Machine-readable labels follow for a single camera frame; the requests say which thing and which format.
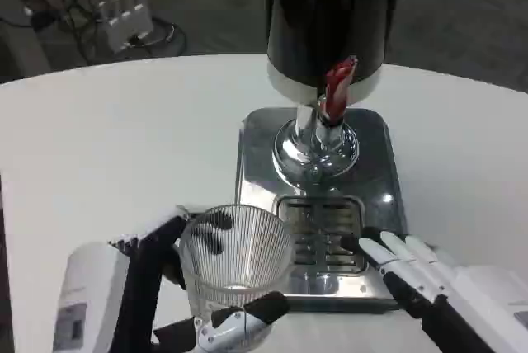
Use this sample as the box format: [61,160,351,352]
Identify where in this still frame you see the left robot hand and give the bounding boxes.
[53,204,290,353]

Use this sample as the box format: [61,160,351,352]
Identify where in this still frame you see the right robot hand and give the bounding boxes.
[340,226,528,353]

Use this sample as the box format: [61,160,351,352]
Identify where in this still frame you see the clear ribbed glass cup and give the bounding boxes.
[178,203,295,318]

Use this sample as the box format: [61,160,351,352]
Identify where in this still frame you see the steel drip grid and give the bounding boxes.
[275,195,369,275]

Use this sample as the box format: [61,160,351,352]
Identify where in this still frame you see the steel drip tray base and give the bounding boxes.
[233,106,408,303]

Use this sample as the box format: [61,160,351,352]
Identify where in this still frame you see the black power adapter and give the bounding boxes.
[31,10,54,31]

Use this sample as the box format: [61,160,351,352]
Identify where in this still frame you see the red tap handle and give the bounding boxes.
[322,55,358,122]

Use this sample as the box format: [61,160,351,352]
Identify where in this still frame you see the black looped floor cable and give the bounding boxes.
[127,16,187,57]

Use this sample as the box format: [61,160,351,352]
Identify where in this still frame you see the black cable tangle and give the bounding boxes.
[0,0,109,64]

